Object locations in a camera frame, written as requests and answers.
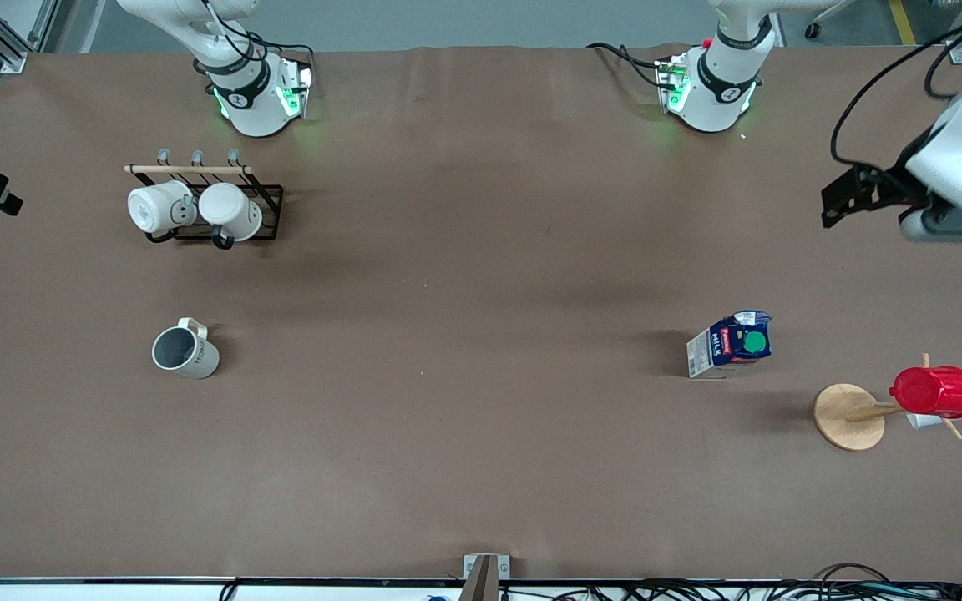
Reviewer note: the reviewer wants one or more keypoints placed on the beige mug with grey inside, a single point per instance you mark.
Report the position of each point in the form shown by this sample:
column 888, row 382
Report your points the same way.
column 186, row 351

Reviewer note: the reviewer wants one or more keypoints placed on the black chair caster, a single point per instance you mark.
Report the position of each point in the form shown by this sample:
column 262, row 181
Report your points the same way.
column 814, row 30

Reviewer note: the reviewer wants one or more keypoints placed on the red plastic cup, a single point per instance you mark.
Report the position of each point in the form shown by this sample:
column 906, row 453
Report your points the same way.
column 936, row 391

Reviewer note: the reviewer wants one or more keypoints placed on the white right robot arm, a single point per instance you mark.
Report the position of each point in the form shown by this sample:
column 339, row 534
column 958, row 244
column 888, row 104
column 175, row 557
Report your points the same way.
column 251, row 100

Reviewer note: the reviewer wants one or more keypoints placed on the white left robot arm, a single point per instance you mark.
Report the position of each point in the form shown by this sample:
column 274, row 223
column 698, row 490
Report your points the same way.
column 719, row 92

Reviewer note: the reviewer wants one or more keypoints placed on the blue and white milk carton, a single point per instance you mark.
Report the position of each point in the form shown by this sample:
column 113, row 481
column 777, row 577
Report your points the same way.
column 731, row 344

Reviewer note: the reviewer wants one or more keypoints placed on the wooden mug tree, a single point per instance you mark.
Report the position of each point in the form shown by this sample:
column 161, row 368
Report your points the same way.
column 848, row 416

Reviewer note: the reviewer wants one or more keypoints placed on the white mug with plain base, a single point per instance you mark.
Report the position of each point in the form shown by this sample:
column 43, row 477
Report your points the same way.
column 155, row 207

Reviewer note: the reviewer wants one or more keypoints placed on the small white cup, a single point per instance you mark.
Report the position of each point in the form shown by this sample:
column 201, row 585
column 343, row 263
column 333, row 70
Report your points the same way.
column 922, row 421

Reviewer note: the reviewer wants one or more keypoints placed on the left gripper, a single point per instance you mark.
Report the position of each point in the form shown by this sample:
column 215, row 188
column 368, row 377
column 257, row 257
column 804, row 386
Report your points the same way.
column 893, row 185

